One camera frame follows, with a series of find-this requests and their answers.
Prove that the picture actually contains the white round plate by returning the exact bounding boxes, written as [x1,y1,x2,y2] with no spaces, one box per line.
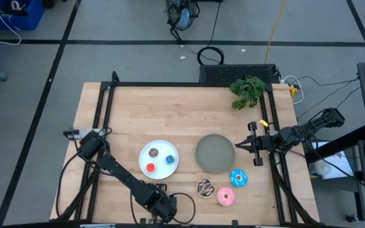
[138,139,180,181]

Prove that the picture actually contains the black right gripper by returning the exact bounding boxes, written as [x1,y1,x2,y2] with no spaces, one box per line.
[234,121,281,167]

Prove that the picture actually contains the green leafy plant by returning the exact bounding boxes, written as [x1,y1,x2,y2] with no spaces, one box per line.
[229,75,266,111]

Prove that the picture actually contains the white roll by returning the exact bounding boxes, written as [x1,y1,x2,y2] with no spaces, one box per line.
[312,160,333,177]

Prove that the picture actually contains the blue plastic bin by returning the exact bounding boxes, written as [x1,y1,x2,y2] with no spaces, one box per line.
[0,0,46,32]

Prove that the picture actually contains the grey-green round plate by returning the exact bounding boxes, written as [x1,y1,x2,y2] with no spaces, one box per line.
[195,134,236,174]

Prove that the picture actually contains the black floor fan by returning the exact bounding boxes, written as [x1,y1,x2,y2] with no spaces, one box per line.
[165,0,202,44]

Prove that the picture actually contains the large blue frosted donut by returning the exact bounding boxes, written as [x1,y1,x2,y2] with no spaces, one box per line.
[229,168,248,188]

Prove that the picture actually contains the thin black cables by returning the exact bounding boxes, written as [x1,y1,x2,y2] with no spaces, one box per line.
[291,75,362,123]

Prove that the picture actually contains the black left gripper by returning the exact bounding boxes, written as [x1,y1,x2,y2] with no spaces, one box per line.
[134,182,178,225]

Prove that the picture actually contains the large chocolate frosted donut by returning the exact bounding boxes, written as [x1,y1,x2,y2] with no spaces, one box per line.
[196,179,215,199]

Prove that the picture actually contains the large pink frosted donut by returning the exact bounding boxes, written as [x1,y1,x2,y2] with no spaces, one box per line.
[216,186,236,207]

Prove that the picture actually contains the yellow cable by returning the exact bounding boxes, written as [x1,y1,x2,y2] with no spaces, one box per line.
[264,0,287,64]

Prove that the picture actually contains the grey metal bracket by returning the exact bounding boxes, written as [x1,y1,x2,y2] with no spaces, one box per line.
[63,127,106,141]

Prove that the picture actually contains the black perforated computer case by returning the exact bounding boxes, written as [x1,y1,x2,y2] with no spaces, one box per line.
[198,63,281,84]

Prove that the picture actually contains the white paper sheet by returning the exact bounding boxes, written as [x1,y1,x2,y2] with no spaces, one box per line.
[308,144,356,181]

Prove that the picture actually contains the black aluminium table frame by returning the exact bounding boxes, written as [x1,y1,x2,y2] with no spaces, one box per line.
[55,71,321,228]

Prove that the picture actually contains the coiled black cable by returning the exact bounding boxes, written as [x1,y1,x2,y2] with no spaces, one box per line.
[196,46,226,67]

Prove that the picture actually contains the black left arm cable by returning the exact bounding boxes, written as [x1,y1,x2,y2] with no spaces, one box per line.
[169,192,197,225]

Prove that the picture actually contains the looped white cable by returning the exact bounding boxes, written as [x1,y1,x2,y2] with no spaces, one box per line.
[282,75,305,105]

